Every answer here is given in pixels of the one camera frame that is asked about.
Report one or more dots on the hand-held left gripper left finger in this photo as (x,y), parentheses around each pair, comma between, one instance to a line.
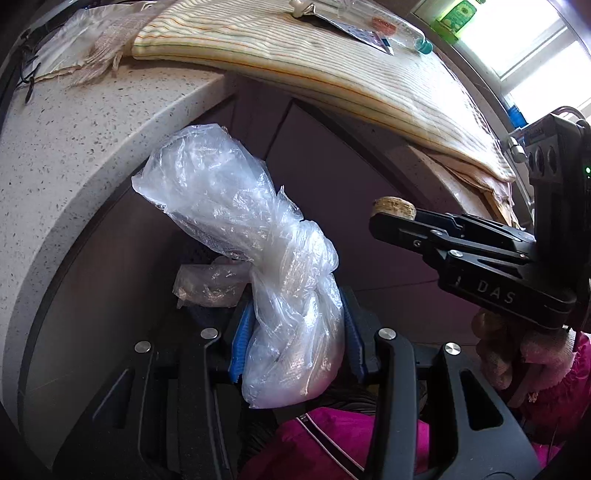
(241,346)

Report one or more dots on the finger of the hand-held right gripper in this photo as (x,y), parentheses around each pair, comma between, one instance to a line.
(480,225)
(406,233)

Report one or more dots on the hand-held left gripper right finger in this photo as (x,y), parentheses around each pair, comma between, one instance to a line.
(356,346)

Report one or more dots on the small beige round piece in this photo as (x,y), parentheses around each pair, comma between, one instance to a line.
(395,207)

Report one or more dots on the knotted clear plastic bag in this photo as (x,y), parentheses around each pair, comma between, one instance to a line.
(258,221)

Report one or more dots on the person's right hand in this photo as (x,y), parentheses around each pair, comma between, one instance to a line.
(498,346)

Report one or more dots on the dark cabinet door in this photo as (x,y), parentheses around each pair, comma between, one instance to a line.
(115,286)
(392,175)

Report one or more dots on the crumpled clear wrapper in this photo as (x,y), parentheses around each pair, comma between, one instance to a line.
(207,286)

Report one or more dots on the magenta jacket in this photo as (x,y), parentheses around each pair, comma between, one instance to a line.
(295,443)

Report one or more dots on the blue container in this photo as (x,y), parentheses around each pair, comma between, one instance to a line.
(516,116)

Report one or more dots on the clear bottle with teal cap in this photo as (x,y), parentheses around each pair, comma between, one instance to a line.
(406,30)

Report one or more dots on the green carton by window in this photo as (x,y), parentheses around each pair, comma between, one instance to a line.
(457,16)

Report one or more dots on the striped cloth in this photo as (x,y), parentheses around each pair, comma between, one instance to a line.
(277,50)

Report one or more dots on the white plastic bag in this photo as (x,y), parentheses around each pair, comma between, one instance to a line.
(69,32)

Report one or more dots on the white window frame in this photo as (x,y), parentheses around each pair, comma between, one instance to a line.
(519,81)

